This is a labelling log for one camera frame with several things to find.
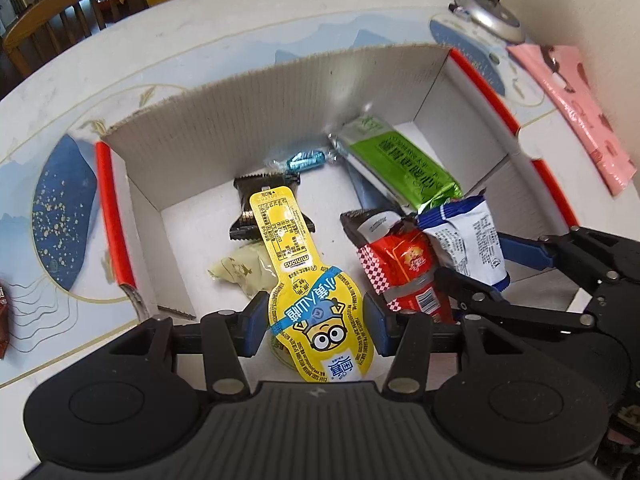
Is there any brown foil snack packet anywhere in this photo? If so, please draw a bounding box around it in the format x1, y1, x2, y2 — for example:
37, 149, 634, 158
0, 280, 12, 361

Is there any landscape print table mat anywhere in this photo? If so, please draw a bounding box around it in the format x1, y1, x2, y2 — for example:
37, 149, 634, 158
0, 7, 640, 391

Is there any cream leaf-print snack packet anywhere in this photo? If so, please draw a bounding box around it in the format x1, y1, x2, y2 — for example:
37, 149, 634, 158
207, 242, 276, 298

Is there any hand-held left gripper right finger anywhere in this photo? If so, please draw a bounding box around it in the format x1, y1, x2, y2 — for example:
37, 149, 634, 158
362, 292, 526, 396

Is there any black snack packet white label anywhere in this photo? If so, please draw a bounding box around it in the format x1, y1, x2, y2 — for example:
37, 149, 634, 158
340, 208, 416, 248

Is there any pink printed packet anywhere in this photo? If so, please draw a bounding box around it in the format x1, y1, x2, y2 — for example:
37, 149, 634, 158
507, 44, 637, 196

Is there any green snack packet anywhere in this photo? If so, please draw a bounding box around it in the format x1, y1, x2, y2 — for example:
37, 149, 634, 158
327, 115, 463, 211

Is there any yellow cartoon snack pouch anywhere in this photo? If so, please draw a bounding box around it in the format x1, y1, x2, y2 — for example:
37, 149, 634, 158
249, 186, 365, 383

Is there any red cardboard box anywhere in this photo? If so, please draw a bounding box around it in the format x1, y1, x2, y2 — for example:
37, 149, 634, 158
95, 44, 581, 321

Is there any blue and white snack packet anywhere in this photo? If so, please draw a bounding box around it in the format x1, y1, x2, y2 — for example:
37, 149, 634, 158
416, 196, 511, 291

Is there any teal candy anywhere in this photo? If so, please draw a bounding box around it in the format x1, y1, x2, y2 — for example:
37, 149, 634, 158
265, 147, 338, 173

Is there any red checkered snack packet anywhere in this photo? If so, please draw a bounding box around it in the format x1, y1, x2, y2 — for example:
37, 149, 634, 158
357, 230, 456, 321

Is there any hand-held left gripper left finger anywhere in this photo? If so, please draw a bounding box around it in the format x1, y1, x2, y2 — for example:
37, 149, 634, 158
107, 290, 271, 396

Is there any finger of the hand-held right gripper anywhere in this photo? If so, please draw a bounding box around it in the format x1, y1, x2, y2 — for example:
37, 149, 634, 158
434, 266, 601, 336
497, 226, 640, 286

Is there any dark brown snack packet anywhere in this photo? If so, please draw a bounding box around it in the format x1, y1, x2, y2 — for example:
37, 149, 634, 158
229, 172, 318, 241

